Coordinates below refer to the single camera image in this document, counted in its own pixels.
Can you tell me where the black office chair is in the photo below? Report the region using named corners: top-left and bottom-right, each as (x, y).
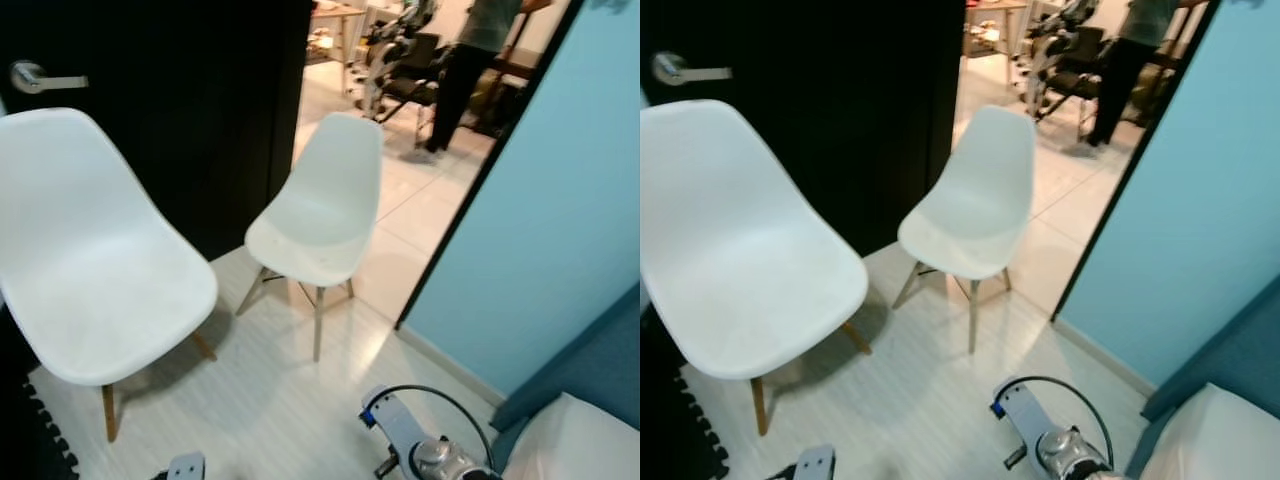
top-left (375, 33), bottom-right (446, 136)
top-left (1035, 25), bottom-right (1106, 131)

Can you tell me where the black foam floor mat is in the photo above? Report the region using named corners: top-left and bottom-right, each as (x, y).
top-left (0, 375), bottom-right (81, 480)
top-left (640, 305), bottom-right (731, 480)

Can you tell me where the small white plastic chair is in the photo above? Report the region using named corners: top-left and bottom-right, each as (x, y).
top-left (236, 112), bottom-right (384, 363)
top-left (893, 105), bottom-right (1037, 354)

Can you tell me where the wooden table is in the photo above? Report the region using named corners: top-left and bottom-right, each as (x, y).
top-left (965, 0), bottom-right (1029, 61)
top-left (310, 3), bottom-right (367, 71)

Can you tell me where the large white plastic chair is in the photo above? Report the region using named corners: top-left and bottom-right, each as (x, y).
top-left (640, 99), bottom-right (871, 437)
top-left (0, 107), bottom-right (219, 443)

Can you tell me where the white pillow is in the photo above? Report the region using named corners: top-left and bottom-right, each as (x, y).
top-left (1140, 383), bottom-right (1280, 480)
top-left (500, 393), bottom-right (641, 480)

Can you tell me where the silver door handle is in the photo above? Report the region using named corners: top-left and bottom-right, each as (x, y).
top-left (10, 60), bottom-right (89, 96)
top-left (652, 52), bottom-right (733, 87)

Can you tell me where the white baseboard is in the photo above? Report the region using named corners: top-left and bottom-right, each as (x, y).
top-left (1052, 318), bottom-right (1161, 396)
top-left (398, 325), bottom-right (506, 406)

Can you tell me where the person in dark trousers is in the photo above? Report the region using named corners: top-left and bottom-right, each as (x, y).
top-left (425, 0), bottom-right (551, 154)
top-left (1087, 0), bottom-right (1211, 148)

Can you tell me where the dark blue bed base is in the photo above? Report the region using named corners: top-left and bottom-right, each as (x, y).
top-left (1125, 275), bottom-right (1280, 476)
top-left (490, 285), bottom-right (641, 436)

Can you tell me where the black wall edge trim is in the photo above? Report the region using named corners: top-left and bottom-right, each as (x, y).
top-left (395, 0), bottom-right (586, 331)
top-left (1050, 0), bottom-right (1226, 323)

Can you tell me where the black door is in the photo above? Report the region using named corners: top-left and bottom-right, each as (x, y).
top-left (0, 0), bottom-right (316, 263)
top-left (640, 0), bottom-right (966, 259)

